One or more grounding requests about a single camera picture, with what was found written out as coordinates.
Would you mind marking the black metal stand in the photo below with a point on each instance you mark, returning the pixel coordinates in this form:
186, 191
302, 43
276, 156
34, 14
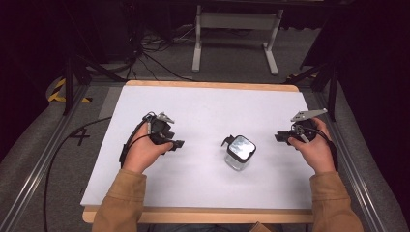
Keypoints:
319, 83
80, 77

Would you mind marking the white metal table frame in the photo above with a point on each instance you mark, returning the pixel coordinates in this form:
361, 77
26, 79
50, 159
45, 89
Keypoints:
237, 35

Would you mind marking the clear square jar black lid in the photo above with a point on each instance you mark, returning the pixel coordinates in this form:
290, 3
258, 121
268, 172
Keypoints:
240, 151

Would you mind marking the person's left hand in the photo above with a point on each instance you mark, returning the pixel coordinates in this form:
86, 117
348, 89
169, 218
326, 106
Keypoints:
143, 151

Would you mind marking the white table mat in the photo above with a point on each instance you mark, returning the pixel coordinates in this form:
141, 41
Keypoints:
199, 129

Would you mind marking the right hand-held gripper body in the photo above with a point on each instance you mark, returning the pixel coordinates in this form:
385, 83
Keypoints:
303, 124

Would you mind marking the person's right hand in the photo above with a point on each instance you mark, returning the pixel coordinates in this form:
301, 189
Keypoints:
314, 151

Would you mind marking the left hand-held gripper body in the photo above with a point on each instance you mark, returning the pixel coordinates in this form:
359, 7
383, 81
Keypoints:
158, 127

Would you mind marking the yellow black hazard tape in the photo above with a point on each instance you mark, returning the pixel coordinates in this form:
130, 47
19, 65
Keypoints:
63, 93

